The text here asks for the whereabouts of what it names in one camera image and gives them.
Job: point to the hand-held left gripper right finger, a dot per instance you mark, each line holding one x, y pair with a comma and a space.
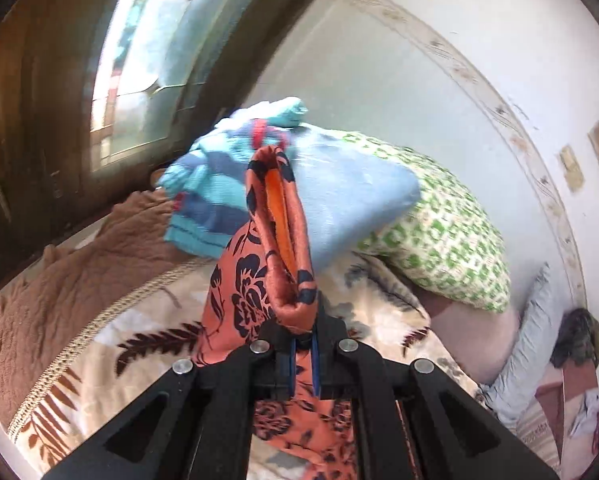
317, 370

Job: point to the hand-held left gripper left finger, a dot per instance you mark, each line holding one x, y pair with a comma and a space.
290, 367

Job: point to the orange floral garment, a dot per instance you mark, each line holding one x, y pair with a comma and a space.
244, 280

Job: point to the pink bed sheet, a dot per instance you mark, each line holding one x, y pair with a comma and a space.
469, 335

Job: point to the cream leaf-print blanket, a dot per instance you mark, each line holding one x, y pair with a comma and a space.
129, 340

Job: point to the light blue cloth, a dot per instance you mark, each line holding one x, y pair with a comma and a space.
349, 195

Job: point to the green patterned pillow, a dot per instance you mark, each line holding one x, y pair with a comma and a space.
444, 245

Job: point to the teal blue striped garment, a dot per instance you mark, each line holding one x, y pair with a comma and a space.
204, 195

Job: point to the grey-blue pillow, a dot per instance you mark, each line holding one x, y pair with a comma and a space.
534, 340

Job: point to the striped woven mat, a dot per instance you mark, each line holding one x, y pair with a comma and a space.
537, 435

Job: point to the brown blanket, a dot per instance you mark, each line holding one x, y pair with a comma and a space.
69, 285

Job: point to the small teal rolled cloth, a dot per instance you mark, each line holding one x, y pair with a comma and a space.
287, 110

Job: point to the maroon cloth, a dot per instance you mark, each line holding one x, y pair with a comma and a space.
574, 382

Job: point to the dark furry cloth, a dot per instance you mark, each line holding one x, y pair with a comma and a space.
579, 340

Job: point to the crumpled pale grey cloth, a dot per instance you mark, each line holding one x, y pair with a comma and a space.
587, 415

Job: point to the glass window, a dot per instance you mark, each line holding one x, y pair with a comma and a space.
144, 60

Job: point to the brown wooden panel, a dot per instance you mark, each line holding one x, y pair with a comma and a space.
29, 110

